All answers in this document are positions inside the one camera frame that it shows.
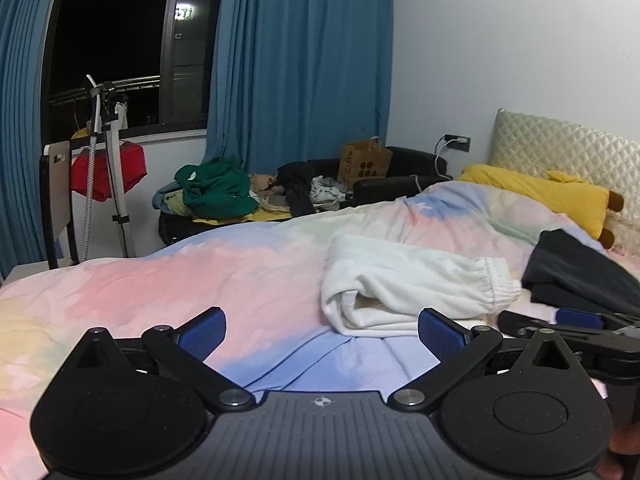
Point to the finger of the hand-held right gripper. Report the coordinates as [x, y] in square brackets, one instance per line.
[522, 324]
[580, 318]

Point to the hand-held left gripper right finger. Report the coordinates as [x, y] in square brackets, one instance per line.
[442, 334]

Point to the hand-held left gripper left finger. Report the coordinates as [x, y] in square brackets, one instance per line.
[202, 332]

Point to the white pants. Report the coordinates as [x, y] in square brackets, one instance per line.
[415, 280]

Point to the black folded clothes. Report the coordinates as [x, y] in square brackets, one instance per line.
[580, 270]

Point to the pastel blanket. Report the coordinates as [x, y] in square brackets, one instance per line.
[210, 280]

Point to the yellow garment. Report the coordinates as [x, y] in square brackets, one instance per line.
[240, 219]

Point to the yellow plush pillow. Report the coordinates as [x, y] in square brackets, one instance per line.
[545, 195]

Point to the green hoodie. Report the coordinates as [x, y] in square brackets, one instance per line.
[220, 190]

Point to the black sofa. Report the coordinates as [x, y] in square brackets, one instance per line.
[400, 185]

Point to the quilted beige headboard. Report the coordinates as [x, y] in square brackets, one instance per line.
[565, 145]

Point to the black garment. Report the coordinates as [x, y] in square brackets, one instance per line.
[297, 185]

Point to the white low table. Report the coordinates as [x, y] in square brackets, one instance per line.
[35, 271]

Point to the red garment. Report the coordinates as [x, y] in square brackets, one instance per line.
[125, 170]

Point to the white patterned garment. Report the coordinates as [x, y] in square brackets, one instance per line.
[330, 192]

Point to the garment steamer stand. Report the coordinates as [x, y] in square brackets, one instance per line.
[112, 170]

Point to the brown paper bag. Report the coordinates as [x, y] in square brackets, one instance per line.
[365, 162]

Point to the black framed chair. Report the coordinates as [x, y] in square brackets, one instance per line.
[52, 185]

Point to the white hanging garment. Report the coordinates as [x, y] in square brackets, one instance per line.
[121, 115]

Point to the wall power outlet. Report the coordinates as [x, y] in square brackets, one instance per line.
[457, 142]

